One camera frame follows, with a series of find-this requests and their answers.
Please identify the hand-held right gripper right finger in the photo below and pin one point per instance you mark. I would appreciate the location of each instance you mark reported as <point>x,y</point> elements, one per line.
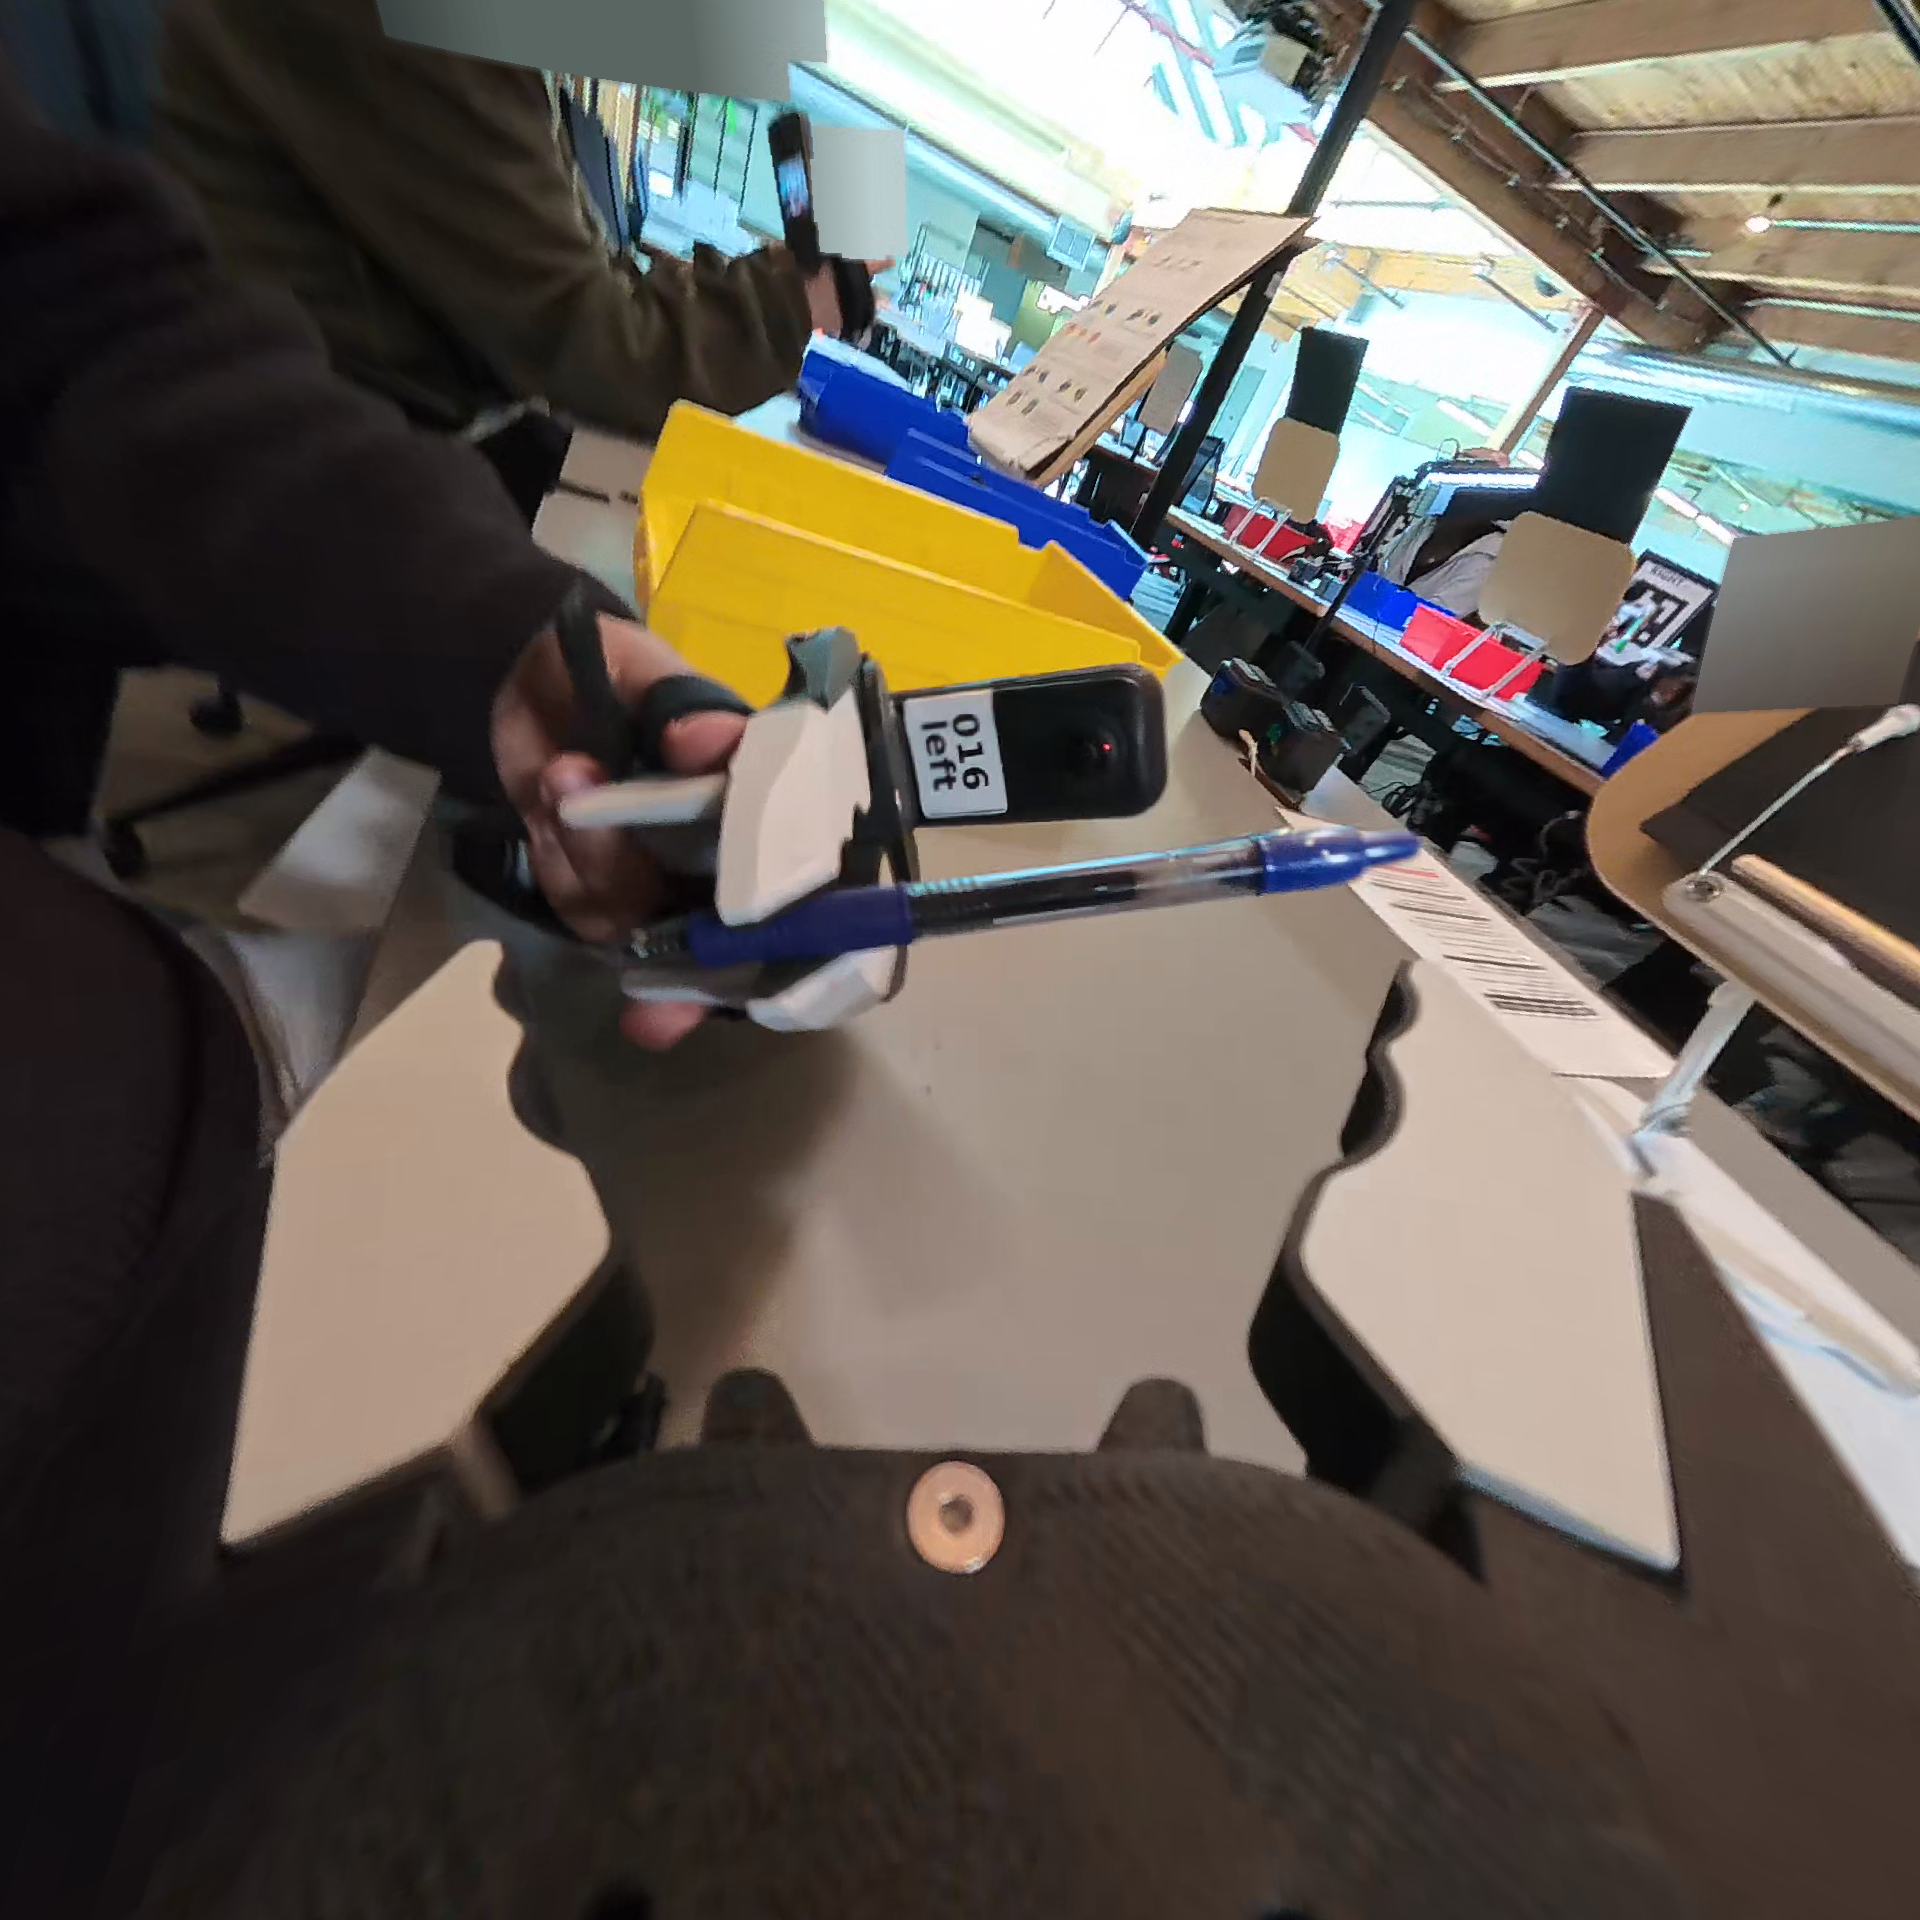
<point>1502,1291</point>

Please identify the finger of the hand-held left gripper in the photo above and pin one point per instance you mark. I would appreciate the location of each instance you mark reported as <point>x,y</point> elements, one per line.
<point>825,991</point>
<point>790,810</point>

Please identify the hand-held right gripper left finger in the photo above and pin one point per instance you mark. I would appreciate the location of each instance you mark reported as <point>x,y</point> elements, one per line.
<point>409,1276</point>

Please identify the blue ballpoint pen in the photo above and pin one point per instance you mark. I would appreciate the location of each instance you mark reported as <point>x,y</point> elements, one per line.
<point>1051,890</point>

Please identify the yellow plastic bin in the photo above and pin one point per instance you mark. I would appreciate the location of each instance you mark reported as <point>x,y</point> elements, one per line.
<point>839,603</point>
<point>779,471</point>

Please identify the person's left hand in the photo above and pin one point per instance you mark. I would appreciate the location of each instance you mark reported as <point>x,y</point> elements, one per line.
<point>524,722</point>

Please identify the blue plastic bin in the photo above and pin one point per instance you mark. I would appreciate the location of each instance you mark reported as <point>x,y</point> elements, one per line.
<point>1624,747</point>
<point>1020,508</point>
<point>859,395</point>
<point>1378,603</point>

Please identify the red plastic bin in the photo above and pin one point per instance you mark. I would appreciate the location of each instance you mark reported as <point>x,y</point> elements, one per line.
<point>1469,653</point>
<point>1271,534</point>

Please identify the white tablet stand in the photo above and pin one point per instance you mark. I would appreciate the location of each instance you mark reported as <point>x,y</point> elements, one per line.
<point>1691,1077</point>

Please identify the printed paper sheet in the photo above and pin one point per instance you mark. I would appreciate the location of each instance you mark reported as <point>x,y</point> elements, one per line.
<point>1502,962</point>

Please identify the cardboard sign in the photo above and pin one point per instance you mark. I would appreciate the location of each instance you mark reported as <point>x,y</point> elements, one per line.
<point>1106,351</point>

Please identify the long wooden top table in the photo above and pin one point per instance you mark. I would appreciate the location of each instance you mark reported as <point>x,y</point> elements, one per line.
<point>1502,722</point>

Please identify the black pole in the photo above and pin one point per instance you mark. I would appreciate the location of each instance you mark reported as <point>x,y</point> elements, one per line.
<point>1274,236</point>

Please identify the white marker poster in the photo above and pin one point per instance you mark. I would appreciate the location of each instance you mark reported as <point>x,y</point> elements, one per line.
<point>1664,604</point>

